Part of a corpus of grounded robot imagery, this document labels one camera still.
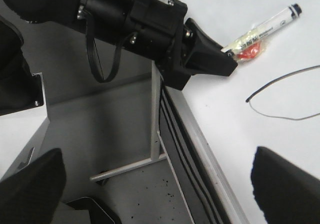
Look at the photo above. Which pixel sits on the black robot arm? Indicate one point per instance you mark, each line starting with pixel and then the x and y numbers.
pixel 207 195

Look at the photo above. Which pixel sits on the grey metal table frame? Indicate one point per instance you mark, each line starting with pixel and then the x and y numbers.
pixel 98 128

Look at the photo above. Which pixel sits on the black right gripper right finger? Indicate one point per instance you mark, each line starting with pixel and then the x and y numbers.
pixel 284 193

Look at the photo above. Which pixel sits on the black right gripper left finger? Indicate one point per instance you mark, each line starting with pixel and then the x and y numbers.
pixel 32 195

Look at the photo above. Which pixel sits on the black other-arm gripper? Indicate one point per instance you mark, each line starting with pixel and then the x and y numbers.
pixel 159 31

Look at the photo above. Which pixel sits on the white whiteboard marker with tape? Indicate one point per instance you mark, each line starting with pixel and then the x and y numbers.
pixel 249 45

